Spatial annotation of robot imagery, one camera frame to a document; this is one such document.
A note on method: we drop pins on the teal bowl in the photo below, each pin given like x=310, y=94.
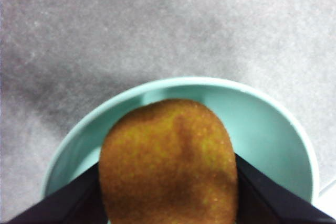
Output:
x=249, y=119

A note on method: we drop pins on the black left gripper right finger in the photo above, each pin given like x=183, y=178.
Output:
x=270, y=205

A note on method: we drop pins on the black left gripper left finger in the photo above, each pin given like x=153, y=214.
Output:
x=65, y=205

